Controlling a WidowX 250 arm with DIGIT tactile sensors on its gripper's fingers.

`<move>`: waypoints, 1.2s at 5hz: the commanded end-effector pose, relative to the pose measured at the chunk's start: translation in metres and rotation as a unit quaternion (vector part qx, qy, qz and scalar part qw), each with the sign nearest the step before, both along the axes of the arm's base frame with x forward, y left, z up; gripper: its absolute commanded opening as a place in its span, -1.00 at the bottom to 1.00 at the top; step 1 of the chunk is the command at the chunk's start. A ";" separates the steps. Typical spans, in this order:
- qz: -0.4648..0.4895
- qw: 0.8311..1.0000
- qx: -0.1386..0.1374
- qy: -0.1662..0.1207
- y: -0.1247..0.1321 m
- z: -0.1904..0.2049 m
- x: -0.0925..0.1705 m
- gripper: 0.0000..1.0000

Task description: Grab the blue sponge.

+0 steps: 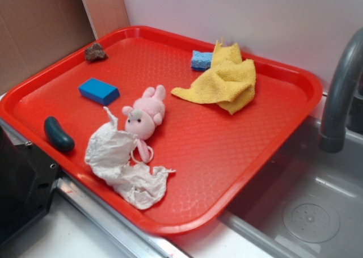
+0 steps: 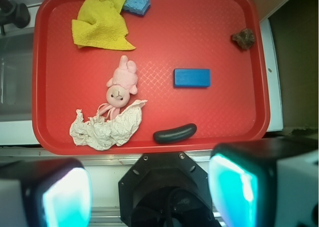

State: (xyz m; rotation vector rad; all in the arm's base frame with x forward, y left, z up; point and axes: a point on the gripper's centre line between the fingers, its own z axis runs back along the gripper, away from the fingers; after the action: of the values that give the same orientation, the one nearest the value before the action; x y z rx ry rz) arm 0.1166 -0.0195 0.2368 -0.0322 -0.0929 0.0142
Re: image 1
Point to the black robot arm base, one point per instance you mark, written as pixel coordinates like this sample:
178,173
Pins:
28,179

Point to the light blue sponge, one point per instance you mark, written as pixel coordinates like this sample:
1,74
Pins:
201,61

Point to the red plastic tray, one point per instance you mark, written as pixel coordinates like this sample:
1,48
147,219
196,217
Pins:
213,154

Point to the pink plush bunny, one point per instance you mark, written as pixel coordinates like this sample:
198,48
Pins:
144,116

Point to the yellow cloth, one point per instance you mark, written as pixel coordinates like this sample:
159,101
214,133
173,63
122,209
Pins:
229,82

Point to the white crumpled paper towel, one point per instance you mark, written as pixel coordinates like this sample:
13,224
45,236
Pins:
109,153

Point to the blue rectangular block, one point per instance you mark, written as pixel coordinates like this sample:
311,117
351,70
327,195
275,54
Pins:
98,91

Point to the brown rock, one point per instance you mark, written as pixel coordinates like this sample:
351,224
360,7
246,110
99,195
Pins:
95,52

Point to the dark green toy pickle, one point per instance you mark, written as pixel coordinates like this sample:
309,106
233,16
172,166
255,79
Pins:
56,136

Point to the grey toy sink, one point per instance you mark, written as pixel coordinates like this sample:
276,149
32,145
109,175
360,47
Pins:
304,202

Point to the grey faucet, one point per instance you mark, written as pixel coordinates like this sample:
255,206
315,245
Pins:
343,106

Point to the brown cardboard panel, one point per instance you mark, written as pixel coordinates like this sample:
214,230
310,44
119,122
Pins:
37,33

